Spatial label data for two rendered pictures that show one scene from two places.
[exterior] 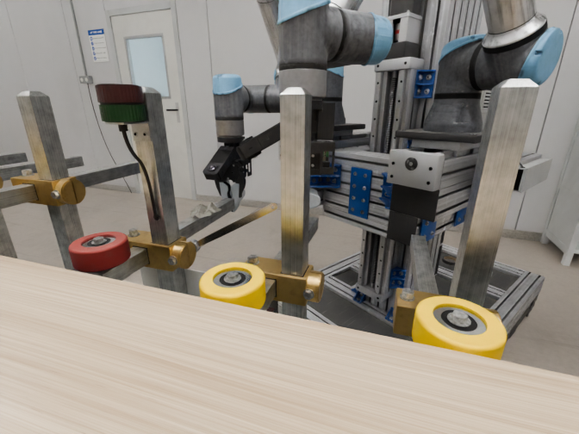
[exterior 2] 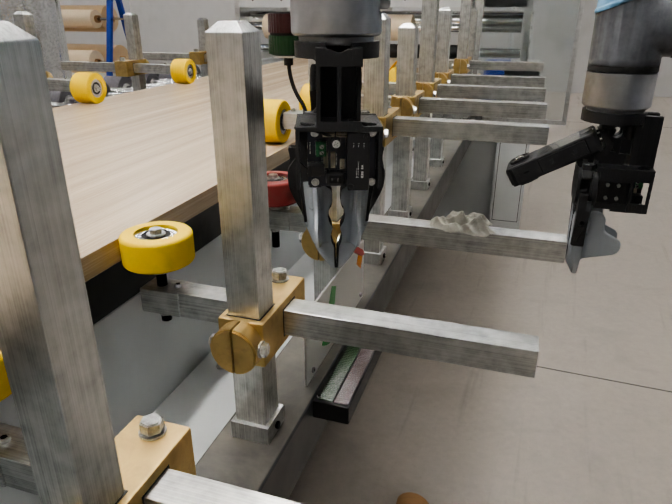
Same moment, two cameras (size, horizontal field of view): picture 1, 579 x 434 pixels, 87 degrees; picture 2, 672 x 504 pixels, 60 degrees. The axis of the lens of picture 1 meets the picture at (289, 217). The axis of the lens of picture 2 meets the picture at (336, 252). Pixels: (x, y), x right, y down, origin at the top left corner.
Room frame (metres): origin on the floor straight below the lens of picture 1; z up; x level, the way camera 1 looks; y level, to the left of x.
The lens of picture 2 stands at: (0.53, -0.53, 1.14)
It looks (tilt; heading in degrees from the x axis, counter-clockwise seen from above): 23 degrees down; 90
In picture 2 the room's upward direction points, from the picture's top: straight up
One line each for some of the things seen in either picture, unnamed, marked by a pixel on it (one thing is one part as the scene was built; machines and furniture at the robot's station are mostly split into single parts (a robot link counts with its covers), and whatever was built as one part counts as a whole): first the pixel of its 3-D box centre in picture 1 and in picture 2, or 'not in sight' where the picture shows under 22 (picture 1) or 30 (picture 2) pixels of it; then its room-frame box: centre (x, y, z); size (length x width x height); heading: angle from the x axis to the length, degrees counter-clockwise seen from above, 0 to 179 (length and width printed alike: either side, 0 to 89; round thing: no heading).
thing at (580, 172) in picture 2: (233, 158); (611, 160); (0.86, 0.16, 0.97); 0.09 x 0.08 x 0.12; 162
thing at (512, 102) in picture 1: (471, 272); (70, 437); (0.36, -0.25, 0.89); 0.04 x 0.04 x 0.48; 72
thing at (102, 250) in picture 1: (105, 270); (274, 211); (0.43, 0.30, 0.85); 0.08 x 0.08 x 0.11
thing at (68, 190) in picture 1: (49, 189); (378, 126); (0.60, 0.49, 0.95); 0.14 x 0.06 x 0.05; 72
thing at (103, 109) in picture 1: (123, 113); (292, 44); (0.47, 0.24, 1.10); 0.06 x 0.06 x 0.02
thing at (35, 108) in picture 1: (65, 215); (374, 160); (0.59, 0.47, 0.89); 0.04 x 0.04 x 0.48; 72
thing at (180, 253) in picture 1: (157, 251); (332, 227); (0.52, 0.25, 0.85); 0.14 x 0.06 x 0.05; 72
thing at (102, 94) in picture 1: (120, 94); (291, 22); (0.47, 0.24, 1.12); 0.06 x 0.06 x 0.02
